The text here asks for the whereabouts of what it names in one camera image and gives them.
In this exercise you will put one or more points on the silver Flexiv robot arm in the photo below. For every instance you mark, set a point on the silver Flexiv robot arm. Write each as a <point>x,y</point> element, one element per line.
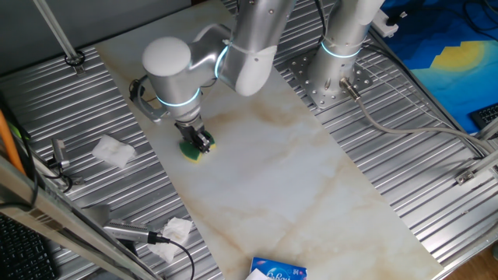
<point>175,81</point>

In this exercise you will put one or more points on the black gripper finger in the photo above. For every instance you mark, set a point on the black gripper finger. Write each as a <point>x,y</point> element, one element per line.
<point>204,142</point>
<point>191,143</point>

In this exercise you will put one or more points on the aluminium pole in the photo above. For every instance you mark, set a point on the aluminium pole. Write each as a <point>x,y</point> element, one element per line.
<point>57,30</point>

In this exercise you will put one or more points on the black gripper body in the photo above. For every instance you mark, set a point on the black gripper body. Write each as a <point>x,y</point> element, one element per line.
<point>190,130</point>

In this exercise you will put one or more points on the marble pattern tile slab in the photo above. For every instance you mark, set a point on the marble pattern tile slab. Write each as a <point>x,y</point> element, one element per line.
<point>272,194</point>

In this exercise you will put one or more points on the white power strip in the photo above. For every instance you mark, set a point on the white power strip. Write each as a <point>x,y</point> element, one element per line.
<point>383,23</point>

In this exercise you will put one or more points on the aluminium frame bar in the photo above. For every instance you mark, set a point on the aluminium frame bar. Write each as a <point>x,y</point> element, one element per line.
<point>39,202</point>

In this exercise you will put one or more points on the silver finned camera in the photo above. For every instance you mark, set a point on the silver finned camera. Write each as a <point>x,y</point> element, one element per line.
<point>124,232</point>

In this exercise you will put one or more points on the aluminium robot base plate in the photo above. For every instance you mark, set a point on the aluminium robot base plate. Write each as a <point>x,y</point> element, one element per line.
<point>321,99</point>

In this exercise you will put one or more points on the folded white gauze pad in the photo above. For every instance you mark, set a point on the folded white gauze pad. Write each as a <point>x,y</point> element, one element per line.
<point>113,151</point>

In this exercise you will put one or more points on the blue tissue pack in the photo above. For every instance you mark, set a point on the blue tissue pack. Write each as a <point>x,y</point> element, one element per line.
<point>280,270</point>

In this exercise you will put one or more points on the green and yellow sponge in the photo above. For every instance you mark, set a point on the green and yellow sponge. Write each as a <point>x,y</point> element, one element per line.
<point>188,152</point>

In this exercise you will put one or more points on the aluminium profile with bracket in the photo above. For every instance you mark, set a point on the aluminium profile with bracket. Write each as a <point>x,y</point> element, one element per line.
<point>465,177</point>

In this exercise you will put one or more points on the crumpled white tissue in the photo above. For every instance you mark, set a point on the crumpled white tissue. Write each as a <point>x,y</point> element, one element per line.
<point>175,231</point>

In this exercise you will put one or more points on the small black keyboard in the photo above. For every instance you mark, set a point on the small black keyboard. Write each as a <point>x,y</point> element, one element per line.
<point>486,114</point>

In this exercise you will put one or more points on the blue and yellow mat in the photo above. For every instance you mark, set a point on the blue and yellow mat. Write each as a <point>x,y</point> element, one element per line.
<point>447,78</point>

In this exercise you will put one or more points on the black metal clamp tool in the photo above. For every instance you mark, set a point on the black metal clamp tool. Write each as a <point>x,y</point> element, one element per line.
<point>59,151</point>

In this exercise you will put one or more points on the orange pole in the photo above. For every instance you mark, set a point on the orange pole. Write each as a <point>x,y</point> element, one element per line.
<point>8,142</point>

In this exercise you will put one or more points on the white tissue sheet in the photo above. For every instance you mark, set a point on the white tissue sheet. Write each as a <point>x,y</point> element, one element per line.
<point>257,275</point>

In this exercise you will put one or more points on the gray wrist camera with bracket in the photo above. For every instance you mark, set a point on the gray wrist camera with bracket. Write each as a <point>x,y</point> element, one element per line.
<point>149,110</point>

